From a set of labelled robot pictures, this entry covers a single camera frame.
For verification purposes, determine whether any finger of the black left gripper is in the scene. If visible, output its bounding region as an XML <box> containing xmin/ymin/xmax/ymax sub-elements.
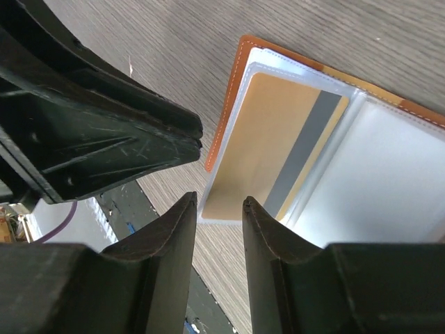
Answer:
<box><xmin>1</xmin><ymin>1</ymin><xmax>203</xmax><ymax>205</ymax></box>

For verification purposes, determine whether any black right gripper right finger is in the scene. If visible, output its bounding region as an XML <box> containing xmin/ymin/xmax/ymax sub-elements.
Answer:
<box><xmin>242</xmin><ymin>197</ymin><xmax>444</xmax><ymax>333</ymax></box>

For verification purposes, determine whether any brown leather card holder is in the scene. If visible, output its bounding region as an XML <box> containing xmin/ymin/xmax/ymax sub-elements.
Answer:
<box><xmin>198</xmin><ymin>35</ymin><xmax>444</xmax><ymax>247</ymax></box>

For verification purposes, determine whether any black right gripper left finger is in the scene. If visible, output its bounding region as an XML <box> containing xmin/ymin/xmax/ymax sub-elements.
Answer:
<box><xmin>1</xmin><ymin>192</ymin><xmax>197</xmax><ymax>333</ymax></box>

